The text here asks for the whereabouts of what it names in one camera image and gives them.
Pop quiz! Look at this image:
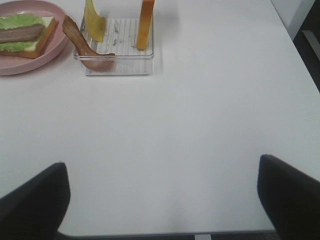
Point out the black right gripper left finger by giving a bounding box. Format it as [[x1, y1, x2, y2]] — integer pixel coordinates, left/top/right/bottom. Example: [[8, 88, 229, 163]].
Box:
[[0, 162, 71, 240]]

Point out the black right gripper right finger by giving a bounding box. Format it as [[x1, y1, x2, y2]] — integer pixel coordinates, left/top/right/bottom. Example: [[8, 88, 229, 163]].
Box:
[[257, 154, 320, 240]]

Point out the bacon strip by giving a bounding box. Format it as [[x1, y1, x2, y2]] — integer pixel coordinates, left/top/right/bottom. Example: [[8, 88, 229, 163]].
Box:
[[62, 15, 115, 73], [0, 23, 45, 44]]

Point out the bread slice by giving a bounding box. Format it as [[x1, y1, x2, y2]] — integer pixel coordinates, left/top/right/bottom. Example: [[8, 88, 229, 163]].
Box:
[[0, 13, 57, 59], [136, 0, 155, 50]]

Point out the green lettuce leaf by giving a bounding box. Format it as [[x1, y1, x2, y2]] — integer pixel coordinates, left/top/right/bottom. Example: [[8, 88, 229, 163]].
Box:
[[0, 13, 52, 52]]

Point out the pink round plate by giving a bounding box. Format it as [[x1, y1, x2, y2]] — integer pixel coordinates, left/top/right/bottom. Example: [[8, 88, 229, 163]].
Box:
[[0, 0, 69, 76]]

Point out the right clear plastic container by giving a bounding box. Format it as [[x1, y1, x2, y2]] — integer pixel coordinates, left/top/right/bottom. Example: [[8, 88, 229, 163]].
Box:
[[73, 18, 155, 76]]

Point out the yellow cheese slice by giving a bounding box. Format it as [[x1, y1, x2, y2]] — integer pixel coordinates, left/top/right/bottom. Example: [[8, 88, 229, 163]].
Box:
[[84, 0, 106, 43]]

